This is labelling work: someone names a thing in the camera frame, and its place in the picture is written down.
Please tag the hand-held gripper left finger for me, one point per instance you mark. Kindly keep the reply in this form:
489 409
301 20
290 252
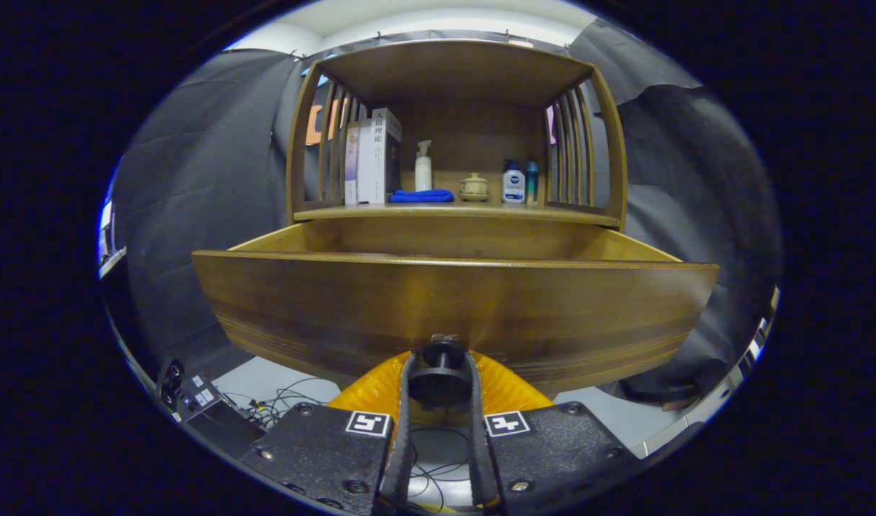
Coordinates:
406 430

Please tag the thick white book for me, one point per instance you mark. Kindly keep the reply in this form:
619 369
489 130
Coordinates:
373 165

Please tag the white lotion bottle blue cap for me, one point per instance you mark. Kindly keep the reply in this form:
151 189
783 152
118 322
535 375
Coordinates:
513 188

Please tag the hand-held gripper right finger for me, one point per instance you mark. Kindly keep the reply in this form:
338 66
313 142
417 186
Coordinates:
477 430

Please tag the blue folded cloth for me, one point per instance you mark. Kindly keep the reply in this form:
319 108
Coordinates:
420 196

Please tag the wooden drawer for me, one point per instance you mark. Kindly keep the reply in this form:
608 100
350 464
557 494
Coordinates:
480 301

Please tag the wooden cabinet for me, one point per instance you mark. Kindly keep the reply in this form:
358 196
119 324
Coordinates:
466 72

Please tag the thin pale purple book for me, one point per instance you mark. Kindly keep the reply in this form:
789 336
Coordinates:
351 165

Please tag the black electronics box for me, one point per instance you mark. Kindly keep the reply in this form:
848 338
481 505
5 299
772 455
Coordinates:
208 401

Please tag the black drawer knob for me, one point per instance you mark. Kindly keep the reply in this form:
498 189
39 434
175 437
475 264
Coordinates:
441 383

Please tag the white pump bottle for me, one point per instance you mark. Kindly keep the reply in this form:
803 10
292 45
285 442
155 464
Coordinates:
423 175

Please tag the teal bottle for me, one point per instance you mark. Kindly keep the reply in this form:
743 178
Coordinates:
531 183

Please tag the wooden countertop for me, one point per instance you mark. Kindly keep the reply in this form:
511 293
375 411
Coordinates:
473 212

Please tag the beige lidded teacup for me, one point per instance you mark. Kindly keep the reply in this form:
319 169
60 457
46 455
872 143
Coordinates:
473 188

